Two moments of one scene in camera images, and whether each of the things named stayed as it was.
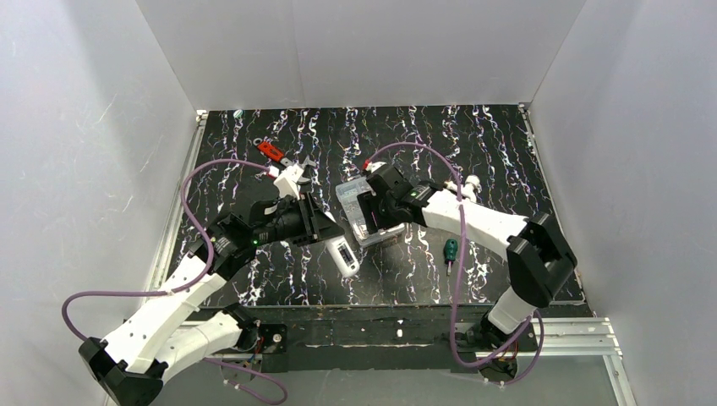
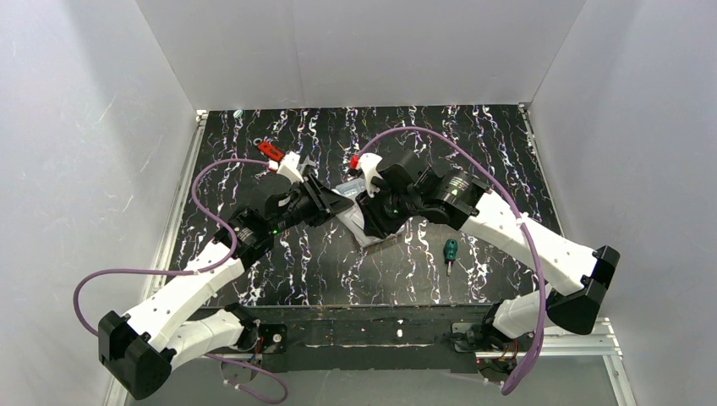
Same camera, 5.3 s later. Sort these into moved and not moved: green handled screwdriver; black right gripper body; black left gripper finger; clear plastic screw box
Moved: black left gripper finger
Not moved: black right gripper body; green handled screwdriver; clear plastic screw box
